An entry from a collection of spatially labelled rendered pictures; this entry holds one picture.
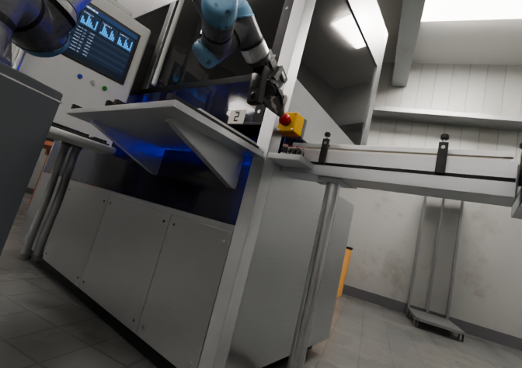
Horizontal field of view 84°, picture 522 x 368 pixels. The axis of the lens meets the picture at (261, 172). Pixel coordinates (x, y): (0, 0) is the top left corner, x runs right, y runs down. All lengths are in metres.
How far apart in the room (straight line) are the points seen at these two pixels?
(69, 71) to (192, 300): 1.23
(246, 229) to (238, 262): 0.11
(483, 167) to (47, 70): 1.74
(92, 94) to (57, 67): 0.18
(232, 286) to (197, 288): 0.16
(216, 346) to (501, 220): 3.95
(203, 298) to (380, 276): 3.38
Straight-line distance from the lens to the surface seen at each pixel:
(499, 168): 0.95
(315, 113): 1.34
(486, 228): 4.49
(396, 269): 4.29
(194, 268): 1.16
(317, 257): 1.03
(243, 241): 1.02
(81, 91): 1.76
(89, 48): 1.81
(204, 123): 0.84
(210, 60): 0.81
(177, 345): 1.22
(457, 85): 5.00
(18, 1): 0.80
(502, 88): 5.09
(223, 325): 1.07
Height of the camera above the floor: 0.63
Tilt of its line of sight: 10 degrees up
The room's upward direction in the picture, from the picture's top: 14 degrees clockwise
